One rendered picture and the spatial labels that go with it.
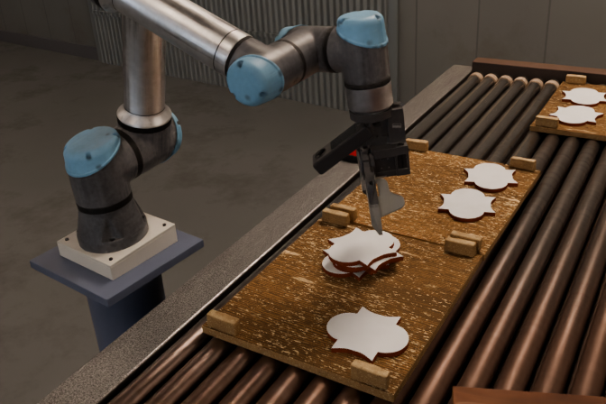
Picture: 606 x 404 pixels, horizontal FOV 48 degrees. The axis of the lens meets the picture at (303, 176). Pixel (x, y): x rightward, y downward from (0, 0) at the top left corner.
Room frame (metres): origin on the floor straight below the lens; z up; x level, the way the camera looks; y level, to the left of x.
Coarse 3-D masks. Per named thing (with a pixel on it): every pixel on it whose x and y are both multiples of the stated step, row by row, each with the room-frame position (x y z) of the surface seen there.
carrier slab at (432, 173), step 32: (416, 160) 1.52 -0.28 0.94; (448, 160) 1.51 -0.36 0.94; (480, 160) 1.50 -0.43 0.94; (352, 192) 1.37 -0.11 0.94; (416, 192) 1.35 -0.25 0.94; (448, 192) 1.34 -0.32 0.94; (512, 192) 1.32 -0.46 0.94; (352, 224) 1.23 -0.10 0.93; (384, 224) 1.22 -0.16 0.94; (416, 224) 1.21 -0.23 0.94; (448, 224) 1.20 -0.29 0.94; (480, 224) 1.19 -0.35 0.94
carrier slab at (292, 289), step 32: (320, 224) 1.23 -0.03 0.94; (288, 256) 1.12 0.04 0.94; (320, 256) 1.11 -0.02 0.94; (416, 256) 1.09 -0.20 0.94; (448, 256) 1.08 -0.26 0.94; (480, 256) 1.07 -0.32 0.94; (256, 288) 1.02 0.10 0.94; (288, 288) 1.01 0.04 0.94; (320, 288) 1.00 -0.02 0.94; (352, 288) 1.00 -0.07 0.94; (384, 288) 0.99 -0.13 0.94; (416, 288) 0.99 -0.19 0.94; (448, 288) 0.98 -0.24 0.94; (256, 320) 0.92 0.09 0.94; (288, 320) 0.92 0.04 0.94; (320, 320) 0.91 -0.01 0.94; (416, 320) 0.90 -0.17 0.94; (256, 352) 0.86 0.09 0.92; (288, 352) 0.84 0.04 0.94; (320, 352) 0.83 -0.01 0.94; (416, 352) 0.82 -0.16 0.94; (352, 384) 0.77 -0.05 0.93
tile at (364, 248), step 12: (336, 240) 1.10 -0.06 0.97; (348, 240) 1.10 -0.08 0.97; (360, 240) 1.10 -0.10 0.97; (372, 240) 1.09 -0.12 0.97; (384, 240) 1.09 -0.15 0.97; (336, 252) 1.06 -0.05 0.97; (348, 252) 1.05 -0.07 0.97; (360, 252) 1.05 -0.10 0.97; (372, 252) 1.05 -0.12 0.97; (384, 252) 1.05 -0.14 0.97; (396, 252) 1.05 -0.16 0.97; (348, 264) 1.02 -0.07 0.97; (360, 264) 1.03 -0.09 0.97
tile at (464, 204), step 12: (456, 192) 1.32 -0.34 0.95; (468, 192) 1.31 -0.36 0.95; (480, 192) 1.31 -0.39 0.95; (444, 204) 1.27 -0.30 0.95; (456, 204) 1.26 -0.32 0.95; (468, 204) 1.26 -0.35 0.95; (480, 204) 1.26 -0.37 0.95; (456, 216) 1.21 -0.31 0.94; (468, 216) 1.21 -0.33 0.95; (480, 216) 1.21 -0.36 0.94
